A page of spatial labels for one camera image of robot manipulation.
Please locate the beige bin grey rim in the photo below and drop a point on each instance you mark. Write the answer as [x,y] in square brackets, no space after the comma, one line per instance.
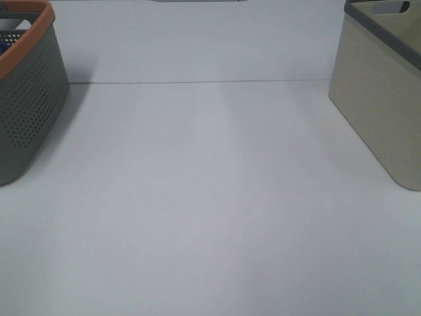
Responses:
[376,83]

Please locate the blue cloth in basket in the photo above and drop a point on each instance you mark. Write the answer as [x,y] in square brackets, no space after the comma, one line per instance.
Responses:
[3,47]

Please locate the grey perforated basket orange rim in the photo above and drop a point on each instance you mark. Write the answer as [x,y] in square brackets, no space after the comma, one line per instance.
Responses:
[34,84]

